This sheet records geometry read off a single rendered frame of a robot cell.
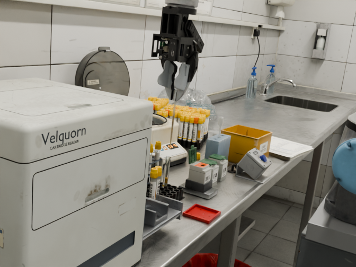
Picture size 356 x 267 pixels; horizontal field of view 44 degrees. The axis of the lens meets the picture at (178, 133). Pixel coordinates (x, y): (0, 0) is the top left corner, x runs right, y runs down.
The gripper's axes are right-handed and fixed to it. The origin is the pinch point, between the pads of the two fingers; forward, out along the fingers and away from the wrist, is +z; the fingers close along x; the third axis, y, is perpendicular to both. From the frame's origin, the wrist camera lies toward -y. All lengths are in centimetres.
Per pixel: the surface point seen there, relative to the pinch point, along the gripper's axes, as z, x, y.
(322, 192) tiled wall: 99, 3, -249
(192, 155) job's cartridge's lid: 16.4, 2.5, -8.2
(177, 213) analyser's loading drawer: 22.0, 11.6, 14.8
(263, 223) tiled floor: 113, -24, -192
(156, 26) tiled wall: -13, -51, -71
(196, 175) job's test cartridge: 20.7, 5.1, -6.3
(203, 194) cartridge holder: 24.9, 8.2, -5.6
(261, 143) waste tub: 18.3, 9.8, -43.7
